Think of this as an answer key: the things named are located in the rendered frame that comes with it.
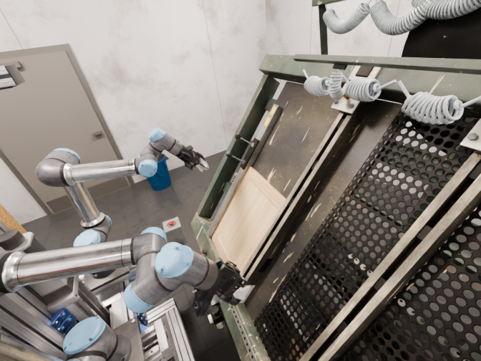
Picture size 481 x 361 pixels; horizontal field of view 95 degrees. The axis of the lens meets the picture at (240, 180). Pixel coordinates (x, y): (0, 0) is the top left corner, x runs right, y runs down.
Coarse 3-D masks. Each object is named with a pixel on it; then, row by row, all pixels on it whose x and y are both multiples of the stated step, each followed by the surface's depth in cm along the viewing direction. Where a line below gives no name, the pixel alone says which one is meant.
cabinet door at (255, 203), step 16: (256, 176) 127; (240, 192) 136; (256, 192) 124; (272, 192) 113; (240, 208) 132; (256, 208) 121; (272, 208) 111; (224, 224) 142; (240, 224) 128; (256, 224) 117; (224, 240) 138; (240, 240) 125; (256, 240) 114; (224, 256) 133; (240, 256) 121; (240, 272) 118
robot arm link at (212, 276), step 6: (210, 264) 56; (216, 264) 58; (210, 270) 55; (216, 270) 57; (210, 276) 54; (216, 276) 56; (204, 282) 53; (210, 282) 55; (198, 288) 55; (204, 288) 55
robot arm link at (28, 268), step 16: (128, 240) 61; (144, 240) 61; (160, 240) 63; (0, 256) 52; (16, 256) 53; (32, 256) 54; (48, 256) 54; (64, 256) 55; (80, 256) 56; (96, 256) 56; (112, 256) 57; (128, 256) 58; (0, 272) 50; (16, 272) 52; (32, 272) 52; (48, 272) 53; (64, 272) 54; (80, 272) 56; (0, 288) 50; (16, 288) 53
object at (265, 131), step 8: (280, 112) 126; (272, 120) 127; (264, 128) 129; (272, 128) 129; (264, 136) 130; (256, 152) 133; (240, 168) 139; (240, 176) 136; (232, 184) 142; (232, 192) 140; (224, 200) 145; (224, 208) 143; (216, 216) 148; (216, 224) 147; (208, 232) 151
